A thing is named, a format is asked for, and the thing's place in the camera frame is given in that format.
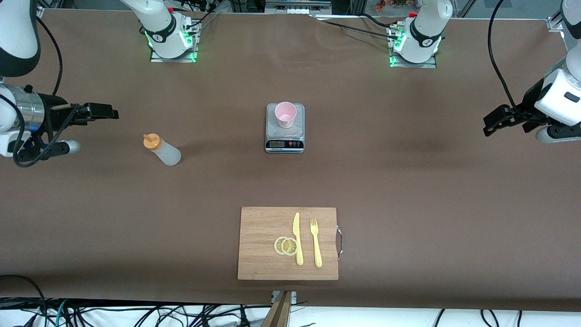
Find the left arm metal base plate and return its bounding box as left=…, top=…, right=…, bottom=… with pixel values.
left=389, top=23, right=438, bottom=69

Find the brown table cover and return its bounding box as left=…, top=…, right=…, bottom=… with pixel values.
left=0, top=8, right=581, bottom=313

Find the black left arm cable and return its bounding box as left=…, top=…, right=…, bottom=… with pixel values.
left=487, top=0, right=519, bottom=108

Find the yellow plastic knife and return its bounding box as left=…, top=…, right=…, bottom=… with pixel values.
left=293, top=213, right=304, bottom=266

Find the black cable on table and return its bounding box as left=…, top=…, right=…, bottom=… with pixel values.
left=313, top=14, right=402, bottom=41

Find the translucent sauce bottle orange cap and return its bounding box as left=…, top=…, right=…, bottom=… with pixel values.
left=143, top=133, right=182, bottom=166

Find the yellow plastic fork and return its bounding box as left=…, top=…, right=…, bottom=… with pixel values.
left=310, top=218, right=323, bottom=268

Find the wooden post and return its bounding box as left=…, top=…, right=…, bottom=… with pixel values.
left=262, top=291, right=292, bottom=327

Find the wooden cutting board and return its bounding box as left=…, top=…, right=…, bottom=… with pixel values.
left=237, top=207, right=343, bottom=281

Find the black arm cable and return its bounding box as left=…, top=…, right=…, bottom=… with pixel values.
left=487, top=0, right=519, bottom=108
left=11, top=14, right=79, bottom=167

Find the teal floor cable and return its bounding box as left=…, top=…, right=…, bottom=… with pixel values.
left=54, top=299, right=69, bottom=327

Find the pink plastic cup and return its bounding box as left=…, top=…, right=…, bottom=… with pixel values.
left=275, top=102, right=297, bottom=129

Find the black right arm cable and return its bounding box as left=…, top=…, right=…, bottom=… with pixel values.
left=11, top=14, right=79, bottom=167

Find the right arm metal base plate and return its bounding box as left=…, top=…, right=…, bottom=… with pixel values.
left=150, top=18, right=198, bottom=63

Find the silver digital kitchen scale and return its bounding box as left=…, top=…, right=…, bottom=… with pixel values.
left=265, top=103, right=305, bottom=154

